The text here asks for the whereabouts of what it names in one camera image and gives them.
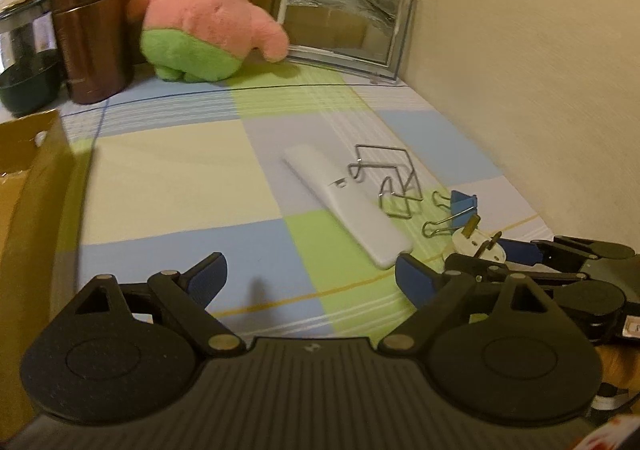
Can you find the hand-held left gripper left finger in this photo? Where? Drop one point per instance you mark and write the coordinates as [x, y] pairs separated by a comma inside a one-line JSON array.
[[207, 275]]

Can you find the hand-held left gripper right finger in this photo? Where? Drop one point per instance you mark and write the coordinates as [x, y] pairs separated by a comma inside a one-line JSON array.
[[415, 282]]

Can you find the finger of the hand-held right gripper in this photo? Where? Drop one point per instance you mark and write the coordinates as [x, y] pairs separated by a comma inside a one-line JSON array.
[[522, 254], [467, 264]]

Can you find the white power plug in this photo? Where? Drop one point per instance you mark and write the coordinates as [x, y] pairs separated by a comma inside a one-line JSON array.
[[470, 245]]

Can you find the cardboard box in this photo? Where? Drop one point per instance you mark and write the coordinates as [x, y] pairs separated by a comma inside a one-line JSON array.
[[20, 210]]

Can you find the blue binder clip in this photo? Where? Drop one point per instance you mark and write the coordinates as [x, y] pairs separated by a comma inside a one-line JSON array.
[[462, 205]]

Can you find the white remote control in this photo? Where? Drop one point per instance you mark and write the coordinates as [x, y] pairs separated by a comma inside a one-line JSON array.
[[345, 210]]

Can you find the checked bedsheet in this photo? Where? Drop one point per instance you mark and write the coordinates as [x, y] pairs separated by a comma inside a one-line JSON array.
[[175, 170]]

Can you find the red white packet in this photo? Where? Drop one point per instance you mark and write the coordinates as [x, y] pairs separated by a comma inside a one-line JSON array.
[[615, 435]]

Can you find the pink starfish plush toy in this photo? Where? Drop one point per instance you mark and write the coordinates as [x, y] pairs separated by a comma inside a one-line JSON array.
[[200, 20]]

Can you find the dark green bowl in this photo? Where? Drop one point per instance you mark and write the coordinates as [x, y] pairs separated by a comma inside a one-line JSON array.
[[30, 85]]

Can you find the brown metal thermos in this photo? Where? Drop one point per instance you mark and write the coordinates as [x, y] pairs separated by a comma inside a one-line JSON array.
[[90, 30]]

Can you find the silver rimmed dish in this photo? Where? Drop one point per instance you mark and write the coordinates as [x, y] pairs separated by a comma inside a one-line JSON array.
[[22, 12]]

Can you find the glass picture frame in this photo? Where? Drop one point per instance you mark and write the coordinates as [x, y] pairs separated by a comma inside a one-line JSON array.
[[340, 15]]

